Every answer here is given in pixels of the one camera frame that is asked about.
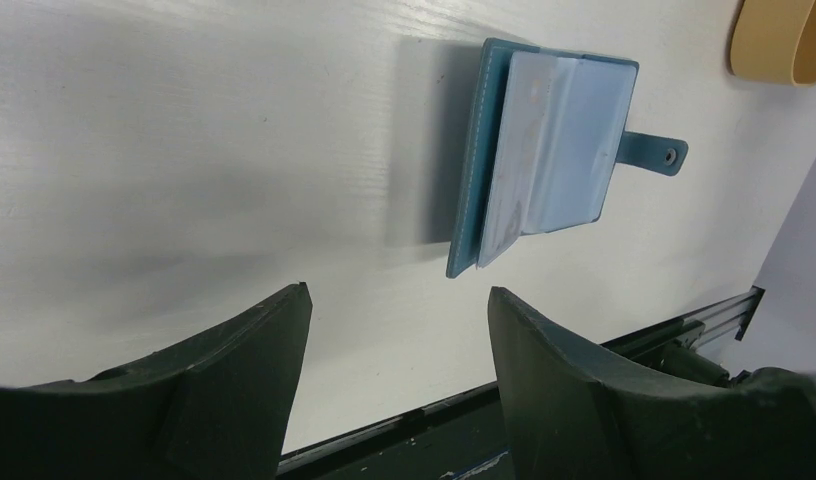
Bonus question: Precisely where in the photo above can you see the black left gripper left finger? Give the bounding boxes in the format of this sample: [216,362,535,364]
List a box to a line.
[0,283,312,479]

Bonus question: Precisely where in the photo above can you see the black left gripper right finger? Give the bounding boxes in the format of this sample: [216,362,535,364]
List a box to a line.
[487,287,816,479]

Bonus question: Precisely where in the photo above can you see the blue leather card holder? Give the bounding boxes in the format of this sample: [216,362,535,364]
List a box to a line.
[446,38,688,279]

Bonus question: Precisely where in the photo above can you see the white credit card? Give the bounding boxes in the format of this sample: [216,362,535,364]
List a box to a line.
[477,52,558,268]

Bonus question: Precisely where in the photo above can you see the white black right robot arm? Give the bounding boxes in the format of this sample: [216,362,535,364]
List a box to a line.
[655,342,751,388]

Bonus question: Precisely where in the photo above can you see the yellow oval tray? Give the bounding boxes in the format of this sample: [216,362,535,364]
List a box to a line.
[728,0,816,87]

